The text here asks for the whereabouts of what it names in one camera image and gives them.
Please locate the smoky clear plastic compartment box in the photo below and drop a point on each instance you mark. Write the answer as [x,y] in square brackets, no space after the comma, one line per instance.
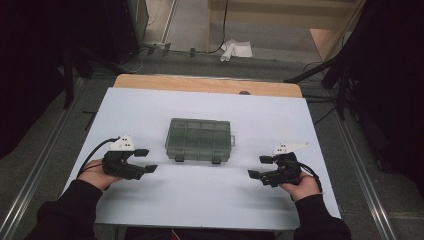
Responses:
[198,140]

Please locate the black cabinet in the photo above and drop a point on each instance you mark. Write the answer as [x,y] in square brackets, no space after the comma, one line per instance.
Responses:
[126,26]

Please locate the wooden table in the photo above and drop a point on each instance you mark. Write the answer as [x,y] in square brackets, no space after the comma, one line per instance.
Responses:
[200,85]

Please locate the white crumpled cloth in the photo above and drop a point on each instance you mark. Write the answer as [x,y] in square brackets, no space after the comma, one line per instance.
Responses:
[236,48]

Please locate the light wooden platform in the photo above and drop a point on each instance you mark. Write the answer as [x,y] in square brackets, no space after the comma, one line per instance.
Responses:
[283,16]

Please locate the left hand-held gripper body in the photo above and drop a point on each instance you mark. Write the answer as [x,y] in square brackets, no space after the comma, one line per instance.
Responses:
[118,163]

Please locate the person's right hand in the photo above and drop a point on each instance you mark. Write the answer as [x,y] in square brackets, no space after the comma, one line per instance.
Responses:
[303,188]

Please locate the dark round table grommet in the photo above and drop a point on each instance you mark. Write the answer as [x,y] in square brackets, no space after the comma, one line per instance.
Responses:
[244,92]

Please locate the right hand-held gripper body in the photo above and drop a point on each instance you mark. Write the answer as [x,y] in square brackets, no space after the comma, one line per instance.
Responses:
[285,170]

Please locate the power strip with plugs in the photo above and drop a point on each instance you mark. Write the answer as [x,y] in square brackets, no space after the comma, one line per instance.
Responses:
[165,49]

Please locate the black metal stand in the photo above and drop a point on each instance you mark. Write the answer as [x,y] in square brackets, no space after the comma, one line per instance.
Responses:
[69,80]

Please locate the person's left hand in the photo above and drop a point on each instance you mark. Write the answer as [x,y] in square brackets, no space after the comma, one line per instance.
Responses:
[95,175]

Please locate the black tripod stand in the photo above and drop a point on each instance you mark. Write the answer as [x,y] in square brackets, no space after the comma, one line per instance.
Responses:
[340,90]

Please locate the white board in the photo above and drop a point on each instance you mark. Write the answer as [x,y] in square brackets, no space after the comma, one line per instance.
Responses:
[216,200]

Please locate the metal floor rail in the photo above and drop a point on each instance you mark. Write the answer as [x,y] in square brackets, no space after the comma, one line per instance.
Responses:
[366,180]
[36,166]

